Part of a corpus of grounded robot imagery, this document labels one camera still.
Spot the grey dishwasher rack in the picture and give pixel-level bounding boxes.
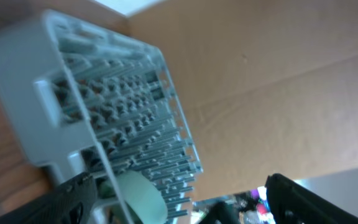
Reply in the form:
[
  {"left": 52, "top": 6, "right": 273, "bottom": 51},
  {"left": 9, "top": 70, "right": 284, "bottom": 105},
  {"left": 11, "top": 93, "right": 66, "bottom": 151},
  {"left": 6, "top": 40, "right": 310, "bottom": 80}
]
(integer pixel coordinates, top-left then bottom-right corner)
[{"left": 0, "top": 10, "right": 203, "bottom": 223}]

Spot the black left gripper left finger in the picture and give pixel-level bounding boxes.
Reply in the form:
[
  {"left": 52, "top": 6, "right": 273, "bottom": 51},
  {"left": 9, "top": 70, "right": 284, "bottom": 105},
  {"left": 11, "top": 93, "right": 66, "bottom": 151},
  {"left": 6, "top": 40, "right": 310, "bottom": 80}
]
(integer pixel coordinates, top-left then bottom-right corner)
[{"left": 0, "top": 172, "right": 98, "bottom": 224}]

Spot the mint green cup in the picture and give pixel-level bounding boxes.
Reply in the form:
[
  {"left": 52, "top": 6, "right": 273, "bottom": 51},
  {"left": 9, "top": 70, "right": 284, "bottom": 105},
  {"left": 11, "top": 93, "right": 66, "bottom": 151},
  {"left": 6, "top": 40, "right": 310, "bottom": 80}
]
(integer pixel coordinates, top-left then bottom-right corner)
[{"left": 116, "top": 170, "right": 168, "bottom": 224}]

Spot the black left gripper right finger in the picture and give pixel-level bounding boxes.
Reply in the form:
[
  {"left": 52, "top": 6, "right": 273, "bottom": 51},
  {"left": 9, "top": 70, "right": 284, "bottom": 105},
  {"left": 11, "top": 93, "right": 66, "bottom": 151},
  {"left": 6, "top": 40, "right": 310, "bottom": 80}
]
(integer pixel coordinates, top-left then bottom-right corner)
[{"left": 265, "top": 173, "right": 358, "bottom": 224}]

